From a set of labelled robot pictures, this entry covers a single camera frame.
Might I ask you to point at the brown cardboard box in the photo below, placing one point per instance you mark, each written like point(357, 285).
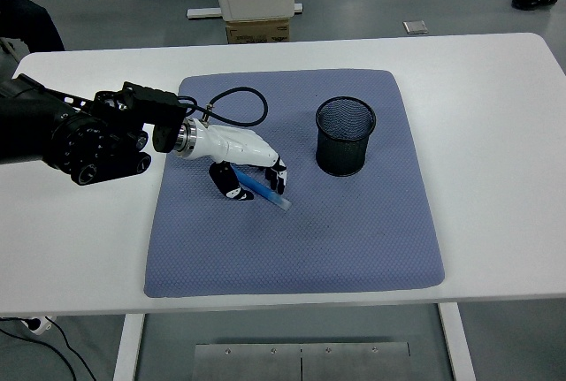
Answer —
point(258, 32)

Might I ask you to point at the blue-grey textured mat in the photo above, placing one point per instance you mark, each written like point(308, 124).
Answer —
point(287, 244)

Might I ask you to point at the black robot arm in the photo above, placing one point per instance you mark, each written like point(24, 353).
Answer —
point(88, 142)

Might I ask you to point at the small grey floor plate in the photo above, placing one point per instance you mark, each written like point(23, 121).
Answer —
point(415, 28)

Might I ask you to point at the white table leg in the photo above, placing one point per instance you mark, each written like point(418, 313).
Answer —
point(457, 345)
point(128, 345)

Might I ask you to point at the white flat base bar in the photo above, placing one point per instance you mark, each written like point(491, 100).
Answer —
point(203, 12)

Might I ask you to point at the black mesh pen holder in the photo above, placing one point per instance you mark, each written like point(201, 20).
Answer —
point(340, 155)

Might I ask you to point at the blue marker with clear cap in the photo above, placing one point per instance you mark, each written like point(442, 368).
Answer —
point(269, 193)

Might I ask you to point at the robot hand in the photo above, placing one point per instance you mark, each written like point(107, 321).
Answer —
point(239, 144)

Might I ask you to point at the grey metal plate with screws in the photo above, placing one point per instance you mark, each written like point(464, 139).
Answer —
point(265, 363)

